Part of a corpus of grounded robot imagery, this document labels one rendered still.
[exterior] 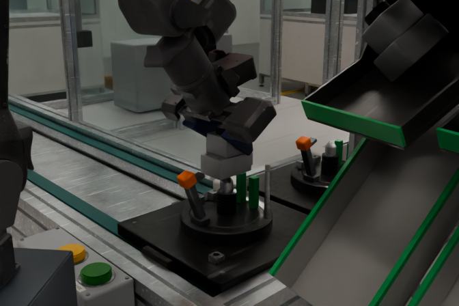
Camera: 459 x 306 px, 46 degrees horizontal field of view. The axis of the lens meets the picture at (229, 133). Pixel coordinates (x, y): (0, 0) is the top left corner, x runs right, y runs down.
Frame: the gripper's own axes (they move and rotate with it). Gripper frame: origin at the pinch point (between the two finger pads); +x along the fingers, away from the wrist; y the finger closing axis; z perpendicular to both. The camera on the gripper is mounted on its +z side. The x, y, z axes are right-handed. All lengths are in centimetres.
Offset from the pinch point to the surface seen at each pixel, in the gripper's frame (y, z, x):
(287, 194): 1.7, 4.3, 20.4
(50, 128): 80, -3, 19
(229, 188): -1.0, -5.3, 6.1
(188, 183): -1.0, -10.1, -0.7
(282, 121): 63, 54, 68
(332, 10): 61, 93, 51
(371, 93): -24.9, 3.8, -9.8
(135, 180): 37.2, -5.4, 20.2
